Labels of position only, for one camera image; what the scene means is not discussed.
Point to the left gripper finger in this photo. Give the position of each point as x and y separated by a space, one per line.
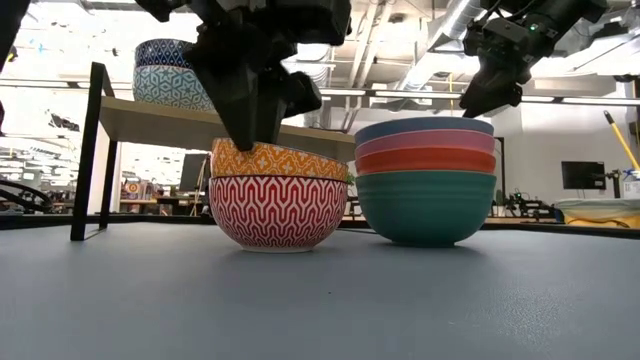
235 90
274 115

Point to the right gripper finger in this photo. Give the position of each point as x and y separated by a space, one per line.
510 92
482 97

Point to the orange floral patterned bowl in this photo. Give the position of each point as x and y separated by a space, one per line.
290 162

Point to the plain slate blue bowl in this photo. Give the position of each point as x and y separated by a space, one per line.
425 125

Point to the plain pink bowl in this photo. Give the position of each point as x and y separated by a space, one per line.
430 140

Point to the teal star patterned bowl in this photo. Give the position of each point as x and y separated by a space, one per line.
167 87

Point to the navy diamond patterned bowl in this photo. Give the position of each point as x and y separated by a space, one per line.
162 52

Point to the plain orange red bowl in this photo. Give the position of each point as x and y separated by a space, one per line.
425 160

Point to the red zigzag patterned bowl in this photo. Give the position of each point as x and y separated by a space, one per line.
277 212

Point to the plain teal green bowl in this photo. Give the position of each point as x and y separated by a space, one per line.
425 210

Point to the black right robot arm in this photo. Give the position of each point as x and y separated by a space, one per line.
570 15

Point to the wooden shelf black metal legs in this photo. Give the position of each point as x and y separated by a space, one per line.
150 125

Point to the long ceiling light strip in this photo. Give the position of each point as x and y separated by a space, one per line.
415 94
540 99

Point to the black desk monitor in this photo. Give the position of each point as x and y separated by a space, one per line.
194 172

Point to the small green potted plant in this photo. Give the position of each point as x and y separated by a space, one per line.
350 179

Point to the black robot equipment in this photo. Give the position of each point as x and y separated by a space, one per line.
530 207

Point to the colourful printed box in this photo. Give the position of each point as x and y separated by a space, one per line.
134 190

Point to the yellow bin cart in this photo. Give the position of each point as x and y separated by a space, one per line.
595 220

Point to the blue white container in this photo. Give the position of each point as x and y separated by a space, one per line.
631 187

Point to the blue grey table mat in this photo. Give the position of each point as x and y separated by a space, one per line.
320 310

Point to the black yellow ceiling fixture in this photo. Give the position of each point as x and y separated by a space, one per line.
12 55

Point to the silver ventilation duct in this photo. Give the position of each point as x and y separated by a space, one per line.
450 30

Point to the black wall monitor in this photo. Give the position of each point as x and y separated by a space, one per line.
582 175

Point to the black curved rail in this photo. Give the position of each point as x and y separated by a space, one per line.
25 192

